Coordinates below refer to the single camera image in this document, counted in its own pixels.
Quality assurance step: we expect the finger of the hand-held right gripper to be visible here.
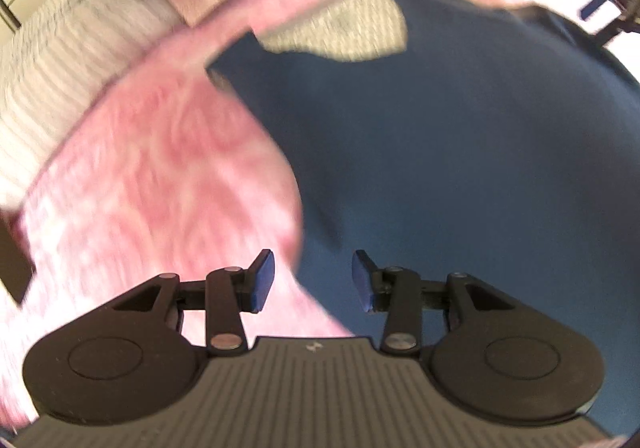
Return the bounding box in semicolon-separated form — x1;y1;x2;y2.
580;0;615;22
597;8;640;46

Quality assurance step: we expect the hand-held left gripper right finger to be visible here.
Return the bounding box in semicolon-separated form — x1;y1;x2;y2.
352;249;521;357

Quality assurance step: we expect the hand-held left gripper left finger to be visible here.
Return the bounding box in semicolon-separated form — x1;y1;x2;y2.
112;249;277;357

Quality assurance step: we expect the blue sweatshirt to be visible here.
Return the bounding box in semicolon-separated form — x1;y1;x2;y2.
206;0;640;444

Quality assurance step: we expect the pink floral bed sheet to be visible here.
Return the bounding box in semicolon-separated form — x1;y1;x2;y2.
0;0;640;429

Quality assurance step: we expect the white striped duvet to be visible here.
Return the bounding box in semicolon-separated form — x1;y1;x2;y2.
0;0;187;209

